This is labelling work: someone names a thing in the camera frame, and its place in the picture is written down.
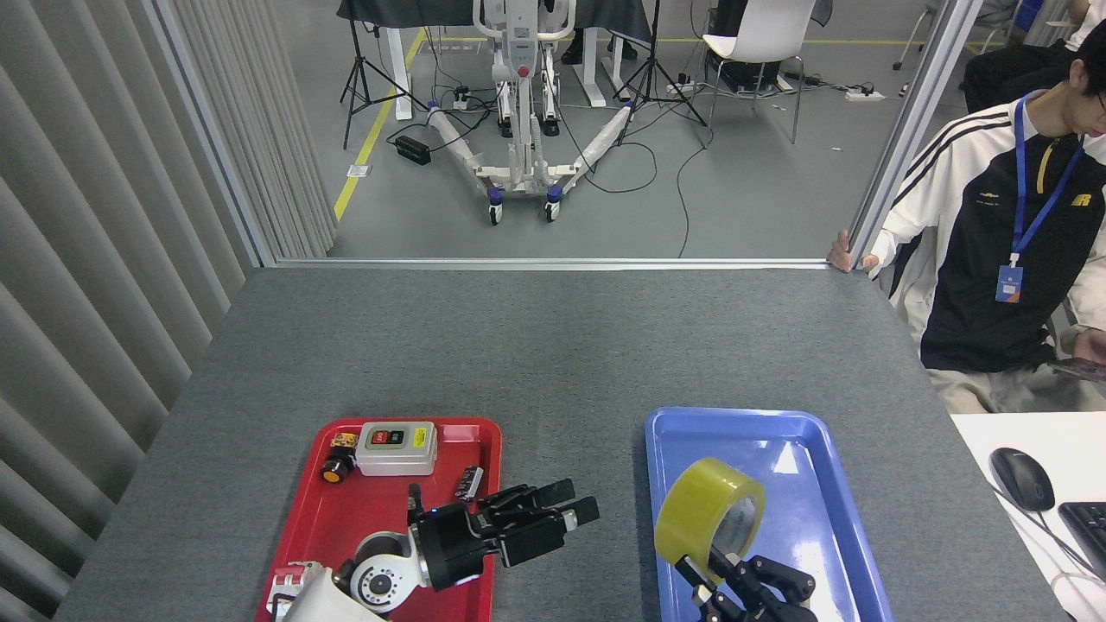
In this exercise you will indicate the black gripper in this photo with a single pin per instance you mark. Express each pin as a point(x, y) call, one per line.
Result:
point(454, 544)

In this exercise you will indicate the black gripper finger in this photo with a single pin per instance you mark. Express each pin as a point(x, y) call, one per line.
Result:
point(773, 580)
point(713, 600)

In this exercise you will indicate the yellow tape roll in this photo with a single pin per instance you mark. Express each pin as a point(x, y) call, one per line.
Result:
point(691, 510)

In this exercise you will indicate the dark smartphone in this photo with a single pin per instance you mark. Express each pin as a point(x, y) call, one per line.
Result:
point(1080, 370)

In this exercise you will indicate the person's right hand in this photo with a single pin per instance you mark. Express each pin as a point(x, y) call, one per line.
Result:
point(842, 257)

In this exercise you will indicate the person's left hand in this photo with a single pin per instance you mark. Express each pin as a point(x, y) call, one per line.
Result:
point(1093, 345)

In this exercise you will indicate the blue plastic tray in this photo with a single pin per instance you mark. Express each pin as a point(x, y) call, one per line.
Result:
point(812, 518)

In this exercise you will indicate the red plastic tray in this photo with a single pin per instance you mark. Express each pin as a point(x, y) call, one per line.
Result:
point(363, 518)

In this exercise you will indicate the orange push button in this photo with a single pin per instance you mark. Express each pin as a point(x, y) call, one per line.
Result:
point(335, 468)

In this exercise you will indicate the black computer mouse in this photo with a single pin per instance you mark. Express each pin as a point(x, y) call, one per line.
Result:
point(1022, 478)

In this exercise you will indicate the black keyboard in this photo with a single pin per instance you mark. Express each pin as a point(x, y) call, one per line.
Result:
point(1090, 531)

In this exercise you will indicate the white stand on wheels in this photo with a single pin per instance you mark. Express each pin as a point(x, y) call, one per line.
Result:
point(518, 168)

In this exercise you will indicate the person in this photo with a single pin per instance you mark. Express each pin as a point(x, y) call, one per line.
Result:
point(1011, 69)
point(976, 285)

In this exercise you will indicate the black power adapter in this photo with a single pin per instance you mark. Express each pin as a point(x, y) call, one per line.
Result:
point(413, 149)

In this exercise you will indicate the floor socket plate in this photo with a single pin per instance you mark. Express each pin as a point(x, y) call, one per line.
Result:
point(359, 170)

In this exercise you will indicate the black tripod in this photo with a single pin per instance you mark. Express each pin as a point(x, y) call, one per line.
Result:
point(652, 60)
point(356, 69)

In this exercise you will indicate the white power strip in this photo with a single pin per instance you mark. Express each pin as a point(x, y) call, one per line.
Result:
point(864, 95)

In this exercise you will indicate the grey vertical blinds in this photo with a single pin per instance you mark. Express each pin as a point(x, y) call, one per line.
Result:
point(86, 259)

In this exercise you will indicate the white desk with black cloth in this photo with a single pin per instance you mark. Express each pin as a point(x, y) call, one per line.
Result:
point(406, 10)

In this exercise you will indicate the white chair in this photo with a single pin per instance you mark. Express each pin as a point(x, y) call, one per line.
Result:
point(760, 30)

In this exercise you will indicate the grey switch box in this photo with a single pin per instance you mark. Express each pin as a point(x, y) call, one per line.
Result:
point(396, 458)

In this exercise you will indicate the silver frame rail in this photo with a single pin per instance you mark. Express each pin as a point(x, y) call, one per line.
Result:
point(553, 263)

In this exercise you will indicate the silver frame post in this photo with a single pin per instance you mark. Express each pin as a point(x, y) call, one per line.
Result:
point(916, 121)
point(212, 138)

